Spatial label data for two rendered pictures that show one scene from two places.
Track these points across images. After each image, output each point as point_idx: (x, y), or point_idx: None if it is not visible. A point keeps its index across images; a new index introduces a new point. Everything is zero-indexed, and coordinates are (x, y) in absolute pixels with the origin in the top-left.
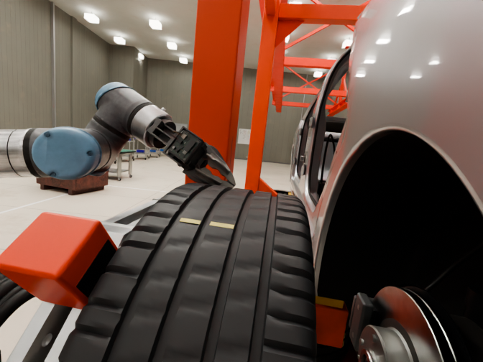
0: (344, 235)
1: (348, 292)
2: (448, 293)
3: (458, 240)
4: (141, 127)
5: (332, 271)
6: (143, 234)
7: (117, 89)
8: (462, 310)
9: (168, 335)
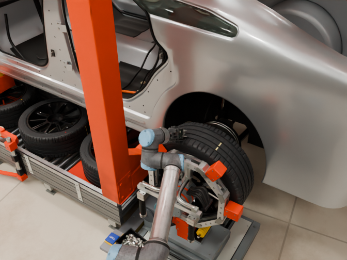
0: (170, 111)
1: None
2: (204, 109)
3: (204, 93)
4: (168, 139)
5: (167, 127)
6: (217, 157)
7: (154, 134)
8: (211, 112)
9: (233, 162)
